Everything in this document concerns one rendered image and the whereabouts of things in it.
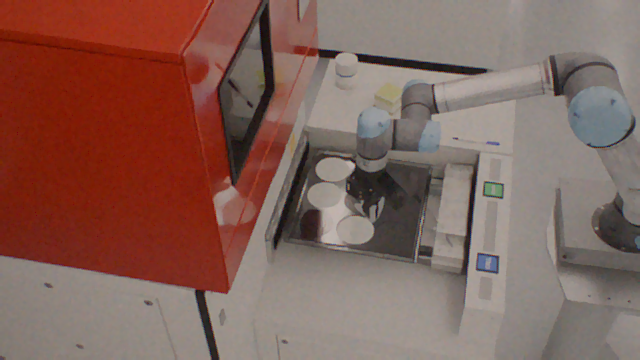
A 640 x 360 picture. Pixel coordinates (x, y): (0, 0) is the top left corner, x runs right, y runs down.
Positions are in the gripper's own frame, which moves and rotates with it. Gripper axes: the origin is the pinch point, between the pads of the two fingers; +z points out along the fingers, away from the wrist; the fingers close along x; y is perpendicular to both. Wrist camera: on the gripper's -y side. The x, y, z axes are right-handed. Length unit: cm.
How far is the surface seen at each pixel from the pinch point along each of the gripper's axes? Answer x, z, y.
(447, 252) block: -9.6, 8.5, -17.6
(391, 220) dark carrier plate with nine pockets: -9.4, 9.4, 1.0
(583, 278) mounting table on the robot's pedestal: -33, 17, -47
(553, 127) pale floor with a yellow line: -175, 99, 20
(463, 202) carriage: -29.9, 11.3, -9.7
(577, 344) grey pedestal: -43, 60, -51
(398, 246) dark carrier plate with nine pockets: -3.3, 9.5, -6.1
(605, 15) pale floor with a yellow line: -282, 99, 45
